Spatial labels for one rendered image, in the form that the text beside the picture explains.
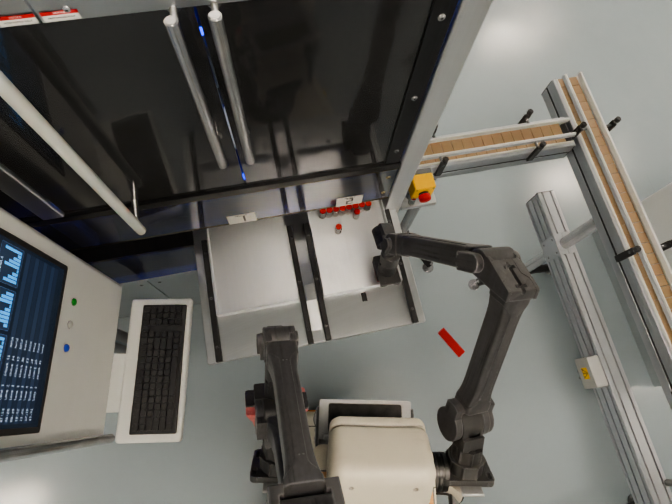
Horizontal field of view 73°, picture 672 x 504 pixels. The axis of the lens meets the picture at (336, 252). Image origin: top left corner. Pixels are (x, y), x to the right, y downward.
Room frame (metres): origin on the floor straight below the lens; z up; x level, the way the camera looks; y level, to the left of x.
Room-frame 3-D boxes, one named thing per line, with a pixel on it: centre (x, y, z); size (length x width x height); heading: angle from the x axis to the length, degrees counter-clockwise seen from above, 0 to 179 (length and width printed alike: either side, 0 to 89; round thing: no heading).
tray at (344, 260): (0.54, -0.05, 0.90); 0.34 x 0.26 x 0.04; 21
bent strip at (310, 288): (0.30, 0.04, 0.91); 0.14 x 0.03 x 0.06; 20
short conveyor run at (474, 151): (0.98, -0.46, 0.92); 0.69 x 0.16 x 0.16; 111
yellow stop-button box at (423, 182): (0.74, -0.24, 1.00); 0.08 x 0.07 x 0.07; 21
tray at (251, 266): (0.43, 0.27, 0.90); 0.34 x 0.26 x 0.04; 21
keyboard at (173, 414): (0.05, 0.49, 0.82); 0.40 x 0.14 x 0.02; 10
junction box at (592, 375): (0.30, -1.09, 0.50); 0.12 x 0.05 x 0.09; 21
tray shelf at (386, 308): (0.42, 0.09, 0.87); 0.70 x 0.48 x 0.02; 111
